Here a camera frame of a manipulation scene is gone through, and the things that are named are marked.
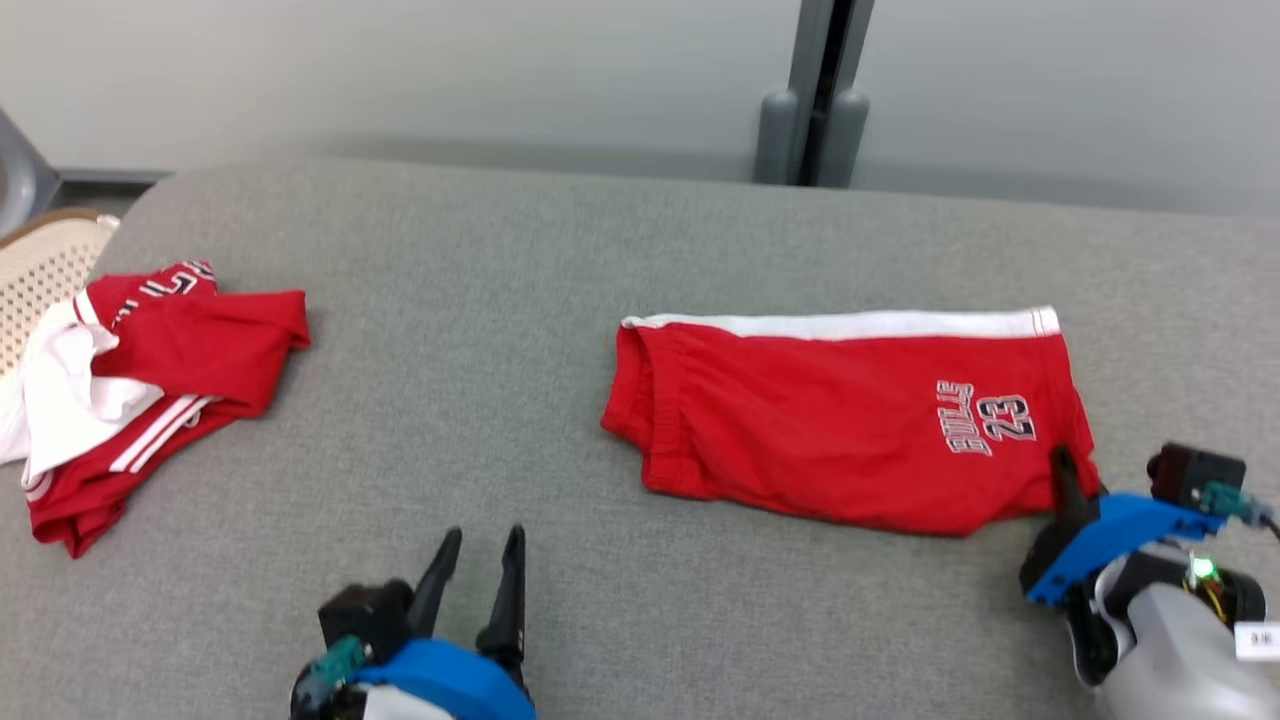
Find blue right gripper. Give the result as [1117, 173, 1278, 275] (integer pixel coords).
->
[1020, 445, 1226, 607]

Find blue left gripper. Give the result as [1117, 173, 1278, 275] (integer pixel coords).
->
[355, 525, 538, 720]

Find red basketball shorts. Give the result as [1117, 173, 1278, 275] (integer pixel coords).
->
[600, 305, 1101, 538]

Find red white basketball jersey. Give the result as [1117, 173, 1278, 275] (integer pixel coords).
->
[0, 260, 312, 559]

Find white paper label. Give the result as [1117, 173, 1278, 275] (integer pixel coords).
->
[1235, 620, 1280, 662]

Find beige wicker laundry basket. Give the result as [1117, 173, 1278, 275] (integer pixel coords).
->
[0, 208, 121, 377]

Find black cable with teal plug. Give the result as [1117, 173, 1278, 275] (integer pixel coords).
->
[1200, 483, 1280, 541]
[296, 635, 367, 706]

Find grey partition post with slot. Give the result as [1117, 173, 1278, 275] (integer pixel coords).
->
[752, 0, 877, 189]

